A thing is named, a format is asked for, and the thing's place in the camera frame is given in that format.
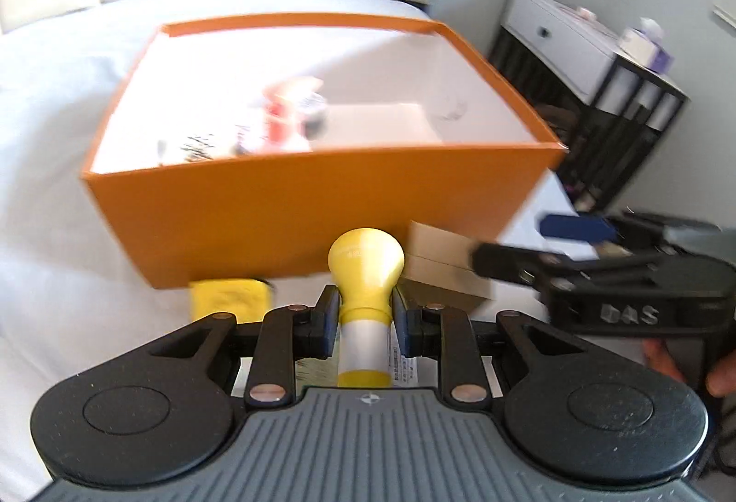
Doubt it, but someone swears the white black nightstand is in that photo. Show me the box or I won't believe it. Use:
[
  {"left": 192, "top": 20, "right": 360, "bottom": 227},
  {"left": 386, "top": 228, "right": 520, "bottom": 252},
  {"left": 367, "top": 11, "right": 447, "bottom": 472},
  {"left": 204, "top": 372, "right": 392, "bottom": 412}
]
[{"left": 487, "top": 0, "right": 691, "bottom": 211}]

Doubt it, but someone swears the yellow-capped white bottle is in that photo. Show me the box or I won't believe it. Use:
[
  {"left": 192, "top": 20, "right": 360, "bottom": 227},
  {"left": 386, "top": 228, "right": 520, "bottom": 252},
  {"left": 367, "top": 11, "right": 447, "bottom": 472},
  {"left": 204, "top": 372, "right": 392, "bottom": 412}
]
[{"left": 326, "top": 228, "right": 425, "bottom": 389}]

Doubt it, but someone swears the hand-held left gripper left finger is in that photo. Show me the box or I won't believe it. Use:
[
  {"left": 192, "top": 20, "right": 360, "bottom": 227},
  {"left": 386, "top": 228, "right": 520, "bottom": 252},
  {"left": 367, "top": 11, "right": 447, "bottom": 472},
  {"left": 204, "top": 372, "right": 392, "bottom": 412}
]
[{"left": 146, "top": 284, "right": 342, "bottom": 407}]

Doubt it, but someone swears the yellow round case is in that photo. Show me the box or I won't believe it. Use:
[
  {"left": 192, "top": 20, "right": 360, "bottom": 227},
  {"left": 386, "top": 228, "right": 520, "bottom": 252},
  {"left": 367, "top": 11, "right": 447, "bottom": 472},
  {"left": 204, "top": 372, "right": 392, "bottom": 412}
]
[{"left": 189, "top": 278, "right": 275, "bottom": 323}]

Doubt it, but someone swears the small white printed box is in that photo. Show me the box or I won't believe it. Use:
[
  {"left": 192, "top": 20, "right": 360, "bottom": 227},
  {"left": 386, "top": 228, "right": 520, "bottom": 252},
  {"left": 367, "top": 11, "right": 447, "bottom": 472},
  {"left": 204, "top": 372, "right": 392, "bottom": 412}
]
[{"left": 157, "top": 133, "right": 220, "bottom": 168}]

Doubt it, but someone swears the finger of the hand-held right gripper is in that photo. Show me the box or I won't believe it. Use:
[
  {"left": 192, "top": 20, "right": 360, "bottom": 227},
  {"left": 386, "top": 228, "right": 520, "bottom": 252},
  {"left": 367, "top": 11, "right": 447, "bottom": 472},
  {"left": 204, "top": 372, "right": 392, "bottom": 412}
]
[
  {"left": 536, "top": 211, "right": 722, "bottom": 253},
  {"left": 470, "top": 241, "right": 579, "bottom": 285}
]

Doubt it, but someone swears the gold cardboard box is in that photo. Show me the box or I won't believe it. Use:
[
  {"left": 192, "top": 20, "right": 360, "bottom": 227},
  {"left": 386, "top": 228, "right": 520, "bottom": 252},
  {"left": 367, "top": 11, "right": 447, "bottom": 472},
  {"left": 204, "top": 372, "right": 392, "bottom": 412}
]
[{"left": 402, "top": 220, "right": 496, "bottom": 317}]

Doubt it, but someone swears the tissue box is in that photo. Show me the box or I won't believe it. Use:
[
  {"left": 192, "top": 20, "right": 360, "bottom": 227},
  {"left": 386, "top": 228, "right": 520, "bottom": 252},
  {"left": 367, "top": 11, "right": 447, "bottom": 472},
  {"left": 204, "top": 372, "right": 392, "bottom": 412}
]
[{"left": 620, "top": 16, "right": 674, "bottom": 75}]

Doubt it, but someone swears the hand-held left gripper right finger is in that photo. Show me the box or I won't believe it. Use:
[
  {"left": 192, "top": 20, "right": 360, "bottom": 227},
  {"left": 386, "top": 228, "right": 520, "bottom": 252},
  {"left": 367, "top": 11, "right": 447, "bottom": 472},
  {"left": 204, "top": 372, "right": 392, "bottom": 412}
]
[{"left": 391, "top": 286, "right": 583, "bottom": 405}]

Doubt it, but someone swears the person's right hand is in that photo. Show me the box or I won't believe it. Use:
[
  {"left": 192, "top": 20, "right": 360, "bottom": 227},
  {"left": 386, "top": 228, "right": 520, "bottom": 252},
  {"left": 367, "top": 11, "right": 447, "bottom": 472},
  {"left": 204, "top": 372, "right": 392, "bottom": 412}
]
[{"left": 640, "top": 338, "right": 736, "bottom": 398}]

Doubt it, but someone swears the orange cardboard box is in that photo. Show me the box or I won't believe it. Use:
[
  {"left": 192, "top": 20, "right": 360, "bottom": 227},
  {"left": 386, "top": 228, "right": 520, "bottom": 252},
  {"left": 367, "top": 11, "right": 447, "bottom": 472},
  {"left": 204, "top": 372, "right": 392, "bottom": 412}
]
[{"left": 80, "top": 12, "right": 568, "bottom": 291}]

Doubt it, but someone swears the red white container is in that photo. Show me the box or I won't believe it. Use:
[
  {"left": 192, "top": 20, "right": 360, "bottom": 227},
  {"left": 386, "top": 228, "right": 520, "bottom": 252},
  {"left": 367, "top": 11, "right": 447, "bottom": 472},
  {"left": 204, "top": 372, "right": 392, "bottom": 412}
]
[{"left": 233, "top": 78, "right": 330, "bottom": 158}]

